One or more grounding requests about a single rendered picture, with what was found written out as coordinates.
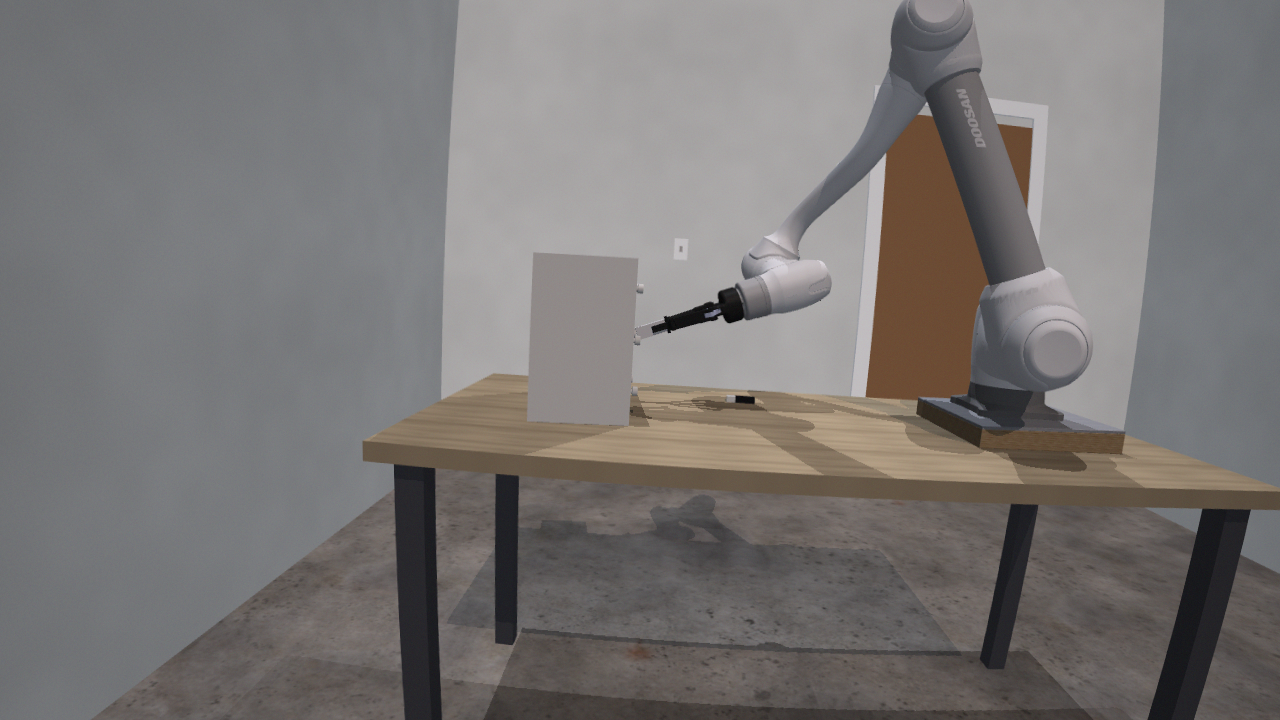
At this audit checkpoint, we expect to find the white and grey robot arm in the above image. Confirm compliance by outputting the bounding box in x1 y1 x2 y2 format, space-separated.
735 0 1093 421

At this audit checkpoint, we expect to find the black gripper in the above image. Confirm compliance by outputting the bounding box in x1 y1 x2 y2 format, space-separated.
635 287 744 340

